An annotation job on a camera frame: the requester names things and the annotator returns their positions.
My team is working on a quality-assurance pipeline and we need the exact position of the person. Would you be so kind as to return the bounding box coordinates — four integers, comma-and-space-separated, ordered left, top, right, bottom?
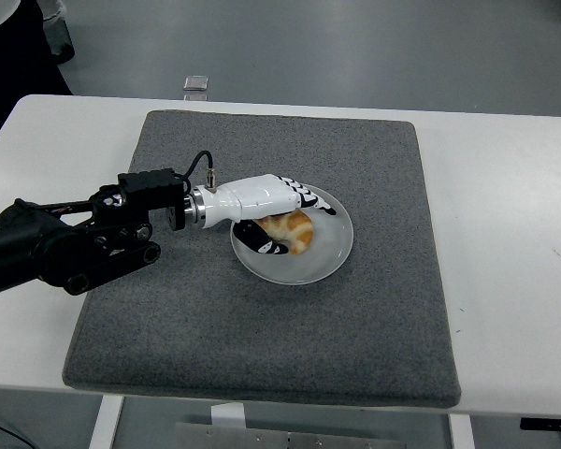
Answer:
0, 0, 76, 139

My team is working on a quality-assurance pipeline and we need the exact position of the black floor cable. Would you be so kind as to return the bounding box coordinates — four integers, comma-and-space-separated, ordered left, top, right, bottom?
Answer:
0, 417, 34, 449

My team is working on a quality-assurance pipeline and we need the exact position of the silver floor socket cover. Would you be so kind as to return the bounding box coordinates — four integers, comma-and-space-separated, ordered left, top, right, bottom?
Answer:
182, 74, 210, 102

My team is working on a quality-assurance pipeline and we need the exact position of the black table control panel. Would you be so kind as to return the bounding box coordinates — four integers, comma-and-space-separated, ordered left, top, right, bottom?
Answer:
519, 415, 561, 432

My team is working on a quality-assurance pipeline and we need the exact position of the grey metal plate with screws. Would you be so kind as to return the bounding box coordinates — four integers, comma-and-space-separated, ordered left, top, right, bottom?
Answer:
170, 422, 408, 449

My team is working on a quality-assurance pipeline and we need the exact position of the white paper label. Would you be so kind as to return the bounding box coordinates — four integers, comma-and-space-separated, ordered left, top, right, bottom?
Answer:
209, 403, 247, 429

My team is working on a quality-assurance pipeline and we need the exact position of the grey felt mat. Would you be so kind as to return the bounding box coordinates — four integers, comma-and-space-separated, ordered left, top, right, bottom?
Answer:
61, 109, 463, 409

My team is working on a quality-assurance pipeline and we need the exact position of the golden croissant bread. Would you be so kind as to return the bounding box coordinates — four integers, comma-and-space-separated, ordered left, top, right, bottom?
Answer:
256, 209, 316, 255

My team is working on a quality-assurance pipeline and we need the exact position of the round grey plate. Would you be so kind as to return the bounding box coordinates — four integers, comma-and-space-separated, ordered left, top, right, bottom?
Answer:
229, 182, 355, 285

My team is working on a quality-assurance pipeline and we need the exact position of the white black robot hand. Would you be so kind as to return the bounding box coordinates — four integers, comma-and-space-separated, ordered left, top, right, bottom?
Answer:
200, 173, 338, 256

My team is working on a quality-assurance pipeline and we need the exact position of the white table leg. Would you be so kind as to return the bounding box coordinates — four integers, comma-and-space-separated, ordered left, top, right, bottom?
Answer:
87, 395, 125, 449
448, 413, 476, 449

